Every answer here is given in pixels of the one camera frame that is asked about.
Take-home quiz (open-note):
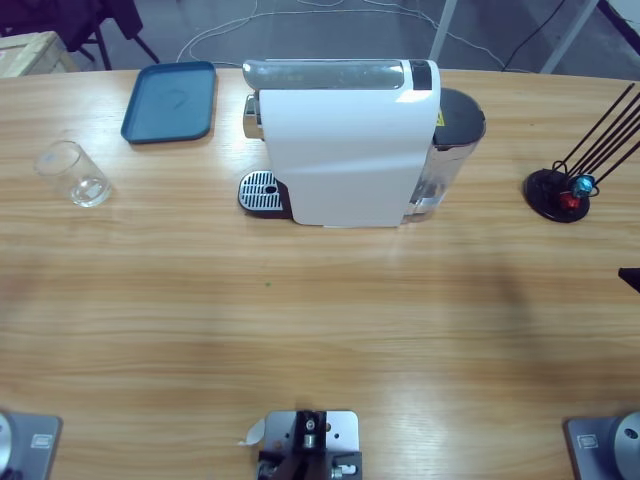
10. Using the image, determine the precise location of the blue plastic tray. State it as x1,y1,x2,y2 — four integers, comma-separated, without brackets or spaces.
120,60,218,146

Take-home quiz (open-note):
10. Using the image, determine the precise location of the clear water tank black lid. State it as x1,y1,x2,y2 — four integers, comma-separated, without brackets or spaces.
402,87,487,225

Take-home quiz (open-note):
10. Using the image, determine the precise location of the white capsule coffee machine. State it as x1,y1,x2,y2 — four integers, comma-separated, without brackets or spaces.
243,58,442,230

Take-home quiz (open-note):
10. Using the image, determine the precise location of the white metal frame leg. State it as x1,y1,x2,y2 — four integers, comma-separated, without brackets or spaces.
428,0,459,64
539,0,601,75

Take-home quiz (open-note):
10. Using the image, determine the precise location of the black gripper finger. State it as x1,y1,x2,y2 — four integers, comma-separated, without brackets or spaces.
618,267,640,295

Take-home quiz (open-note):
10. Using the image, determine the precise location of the clear drinking glass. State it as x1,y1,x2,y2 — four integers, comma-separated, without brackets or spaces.
33,140,112,209

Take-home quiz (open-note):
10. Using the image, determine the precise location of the wooden crate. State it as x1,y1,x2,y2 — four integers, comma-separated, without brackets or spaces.
0,30,81,79

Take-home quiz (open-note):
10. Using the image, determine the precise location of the white paper tag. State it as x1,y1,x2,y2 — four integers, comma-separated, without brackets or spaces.
236,418,267,447

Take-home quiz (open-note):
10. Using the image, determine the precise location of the black capsule holder with rods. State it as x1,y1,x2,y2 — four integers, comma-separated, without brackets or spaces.
522,83,640,223

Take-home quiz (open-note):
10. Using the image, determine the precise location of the grey coffee machine lever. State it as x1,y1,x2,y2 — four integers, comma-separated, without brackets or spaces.
242,58,405,92

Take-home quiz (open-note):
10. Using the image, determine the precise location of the dark framed panel edge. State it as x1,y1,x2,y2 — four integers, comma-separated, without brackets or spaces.
599,0,640,46

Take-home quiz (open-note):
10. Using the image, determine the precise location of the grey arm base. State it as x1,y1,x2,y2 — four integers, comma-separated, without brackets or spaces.
0,410,64,480
563,410,640,480

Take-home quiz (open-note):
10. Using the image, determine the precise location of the white floor cable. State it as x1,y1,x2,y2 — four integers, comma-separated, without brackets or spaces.
177,0,506,69

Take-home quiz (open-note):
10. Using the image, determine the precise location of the black floor cable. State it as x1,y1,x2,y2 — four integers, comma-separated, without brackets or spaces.
499,0,561,71

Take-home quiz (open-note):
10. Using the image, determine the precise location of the black drip tray metal grate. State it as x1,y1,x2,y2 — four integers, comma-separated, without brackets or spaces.
237,169,294,221

